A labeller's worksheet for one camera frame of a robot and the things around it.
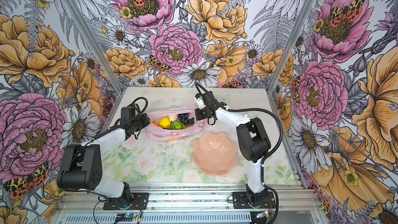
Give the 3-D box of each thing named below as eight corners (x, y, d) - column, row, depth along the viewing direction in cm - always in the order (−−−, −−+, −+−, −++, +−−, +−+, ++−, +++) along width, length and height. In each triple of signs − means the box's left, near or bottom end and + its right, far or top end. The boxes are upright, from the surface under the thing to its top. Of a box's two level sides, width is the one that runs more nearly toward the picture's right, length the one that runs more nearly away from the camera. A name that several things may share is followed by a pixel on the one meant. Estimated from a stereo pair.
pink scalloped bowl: (192, 175, 84) (191, 172, 80) (193, 136, 99) (193, 132, 95) (237, 175, 84) (239, 172, 80) (232, 136, 99) (233, 132, 95)
